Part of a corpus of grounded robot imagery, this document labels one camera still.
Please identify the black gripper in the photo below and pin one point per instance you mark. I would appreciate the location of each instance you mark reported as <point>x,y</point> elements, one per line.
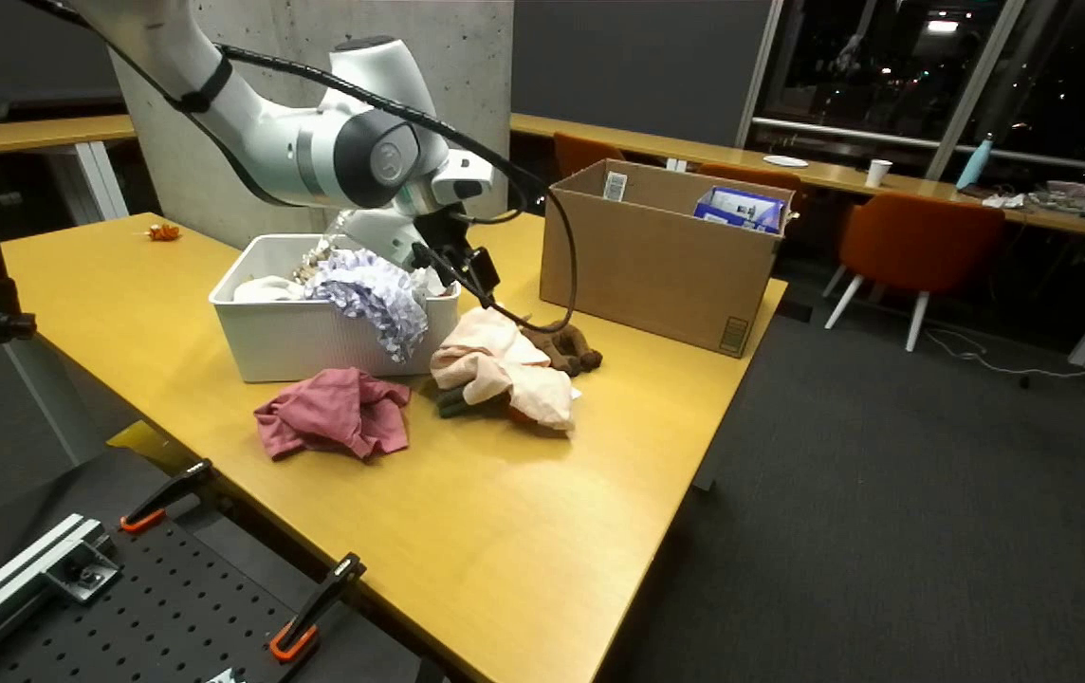
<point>442,238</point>

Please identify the beige cloth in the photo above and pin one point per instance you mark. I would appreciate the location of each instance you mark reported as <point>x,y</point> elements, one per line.
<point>506,367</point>

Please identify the blue patterned cloth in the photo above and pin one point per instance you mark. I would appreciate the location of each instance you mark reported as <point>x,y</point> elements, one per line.
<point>375,297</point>

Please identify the pink cloth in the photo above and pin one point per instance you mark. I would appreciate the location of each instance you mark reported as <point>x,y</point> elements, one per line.
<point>334,413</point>

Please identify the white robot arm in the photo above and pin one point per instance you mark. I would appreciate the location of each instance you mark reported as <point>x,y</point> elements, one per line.
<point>303,146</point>

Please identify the white plastic laundry basket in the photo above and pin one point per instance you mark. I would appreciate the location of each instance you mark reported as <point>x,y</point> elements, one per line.
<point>279,342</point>

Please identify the brown moose plush toy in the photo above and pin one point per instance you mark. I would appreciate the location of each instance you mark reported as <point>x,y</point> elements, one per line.
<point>573,348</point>

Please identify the small white card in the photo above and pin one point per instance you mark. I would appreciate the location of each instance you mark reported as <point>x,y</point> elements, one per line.
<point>618,188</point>

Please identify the large cardboard box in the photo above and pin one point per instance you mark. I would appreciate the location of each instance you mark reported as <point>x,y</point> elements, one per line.
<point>644,273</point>

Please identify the folded white towel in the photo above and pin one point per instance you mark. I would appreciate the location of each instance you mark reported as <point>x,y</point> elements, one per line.
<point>262,292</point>

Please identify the blue package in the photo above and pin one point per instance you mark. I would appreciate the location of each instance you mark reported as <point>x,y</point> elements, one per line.
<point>742,209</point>

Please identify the small orange object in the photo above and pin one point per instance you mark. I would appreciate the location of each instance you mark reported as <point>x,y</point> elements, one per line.
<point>165,233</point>

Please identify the long wooden desk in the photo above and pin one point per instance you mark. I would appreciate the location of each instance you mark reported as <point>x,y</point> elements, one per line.
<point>821,171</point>

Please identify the white paper cup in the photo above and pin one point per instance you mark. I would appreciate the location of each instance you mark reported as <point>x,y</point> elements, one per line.
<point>877,171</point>

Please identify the black perforated mounting board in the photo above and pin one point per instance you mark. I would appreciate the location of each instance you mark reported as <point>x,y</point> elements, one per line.
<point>175,609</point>

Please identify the small wooden side desk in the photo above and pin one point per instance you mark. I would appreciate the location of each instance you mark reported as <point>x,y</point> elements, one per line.
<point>51,131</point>

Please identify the orange chair with white legs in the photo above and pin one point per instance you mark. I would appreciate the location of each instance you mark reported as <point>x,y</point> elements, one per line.
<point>924,247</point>

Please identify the pile of papers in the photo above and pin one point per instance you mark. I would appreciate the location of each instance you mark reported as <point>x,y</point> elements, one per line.
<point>1058,198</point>

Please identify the white window frame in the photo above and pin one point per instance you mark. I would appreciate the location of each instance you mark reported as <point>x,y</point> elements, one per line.
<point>973,90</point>

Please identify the aluminium rail profile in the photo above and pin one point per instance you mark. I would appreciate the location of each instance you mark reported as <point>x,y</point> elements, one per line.
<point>18,581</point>

